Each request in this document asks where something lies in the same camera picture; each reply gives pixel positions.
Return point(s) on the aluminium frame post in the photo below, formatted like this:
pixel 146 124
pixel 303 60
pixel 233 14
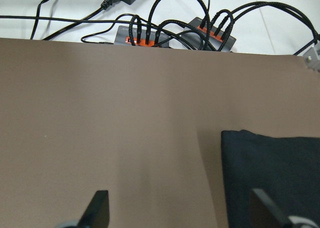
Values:
pixel 312 57

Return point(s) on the black printed t-shirt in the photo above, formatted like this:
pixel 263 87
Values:
pixel 286 168

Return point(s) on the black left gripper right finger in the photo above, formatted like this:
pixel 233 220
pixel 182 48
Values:
pixel 265 213

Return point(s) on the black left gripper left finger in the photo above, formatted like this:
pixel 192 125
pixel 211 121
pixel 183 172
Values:
pixel 97 213

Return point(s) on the grey orange usb hub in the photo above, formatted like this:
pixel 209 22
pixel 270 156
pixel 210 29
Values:
pixel 215 40
pixel 122 38

